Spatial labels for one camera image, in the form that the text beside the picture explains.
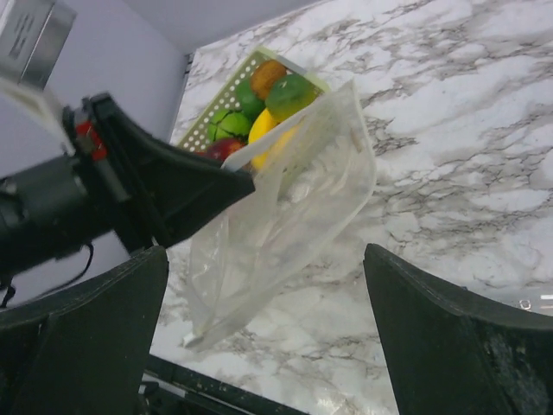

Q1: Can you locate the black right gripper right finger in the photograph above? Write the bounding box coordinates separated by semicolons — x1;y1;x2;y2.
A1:
364;244;552;414

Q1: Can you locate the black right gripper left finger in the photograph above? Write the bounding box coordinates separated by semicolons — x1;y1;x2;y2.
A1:
1;246;168;414

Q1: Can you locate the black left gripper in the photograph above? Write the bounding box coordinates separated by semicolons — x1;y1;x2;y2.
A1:
1;93;255;277

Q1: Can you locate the dark red toy apple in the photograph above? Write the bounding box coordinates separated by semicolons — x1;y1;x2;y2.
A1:
194;137;247;162

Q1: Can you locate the green toy watermelon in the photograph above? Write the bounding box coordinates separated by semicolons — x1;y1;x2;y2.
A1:
207;110;252;142

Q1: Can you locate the yellow toy lemon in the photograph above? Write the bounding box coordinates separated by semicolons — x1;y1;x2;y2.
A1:
247;108;303;170

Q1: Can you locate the clear zip top bag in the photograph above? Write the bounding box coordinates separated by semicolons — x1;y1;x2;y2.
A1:
186;81;376;351

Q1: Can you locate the pale green perforated basket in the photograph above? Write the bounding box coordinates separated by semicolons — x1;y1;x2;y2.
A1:
178;46;329;152

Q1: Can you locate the green toy lime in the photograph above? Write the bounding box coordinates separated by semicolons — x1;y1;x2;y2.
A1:
235;79;265;121

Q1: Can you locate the green bell pepper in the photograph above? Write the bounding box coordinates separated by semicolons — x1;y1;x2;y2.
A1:
264;73;320;123

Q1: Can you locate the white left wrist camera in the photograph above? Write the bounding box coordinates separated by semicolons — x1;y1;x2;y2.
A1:
1;0;77;155

